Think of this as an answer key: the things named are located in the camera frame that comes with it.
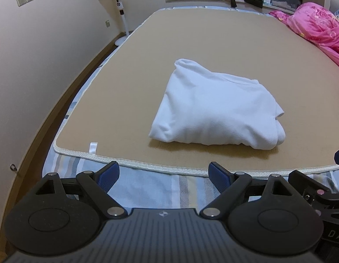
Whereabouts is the pink floral quilt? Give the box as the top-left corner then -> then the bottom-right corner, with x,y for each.
269,2 -> 339,72

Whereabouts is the tan bed mat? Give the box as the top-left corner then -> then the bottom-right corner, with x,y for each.
53,7 -> 339,178

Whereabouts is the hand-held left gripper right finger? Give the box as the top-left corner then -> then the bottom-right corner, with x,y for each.
199,162 -> 293,220

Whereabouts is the white long-sleeve shirt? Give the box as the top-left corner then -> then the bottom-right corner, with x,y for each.
148,58 -> 286,150

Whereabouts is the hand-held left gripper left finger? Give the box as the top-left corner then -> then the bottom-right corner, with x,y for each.
32,161 -> 128,220

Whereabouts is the striped blue bed sheet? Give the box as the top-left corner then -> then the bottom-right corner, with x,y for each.
42,5 -> 339,209

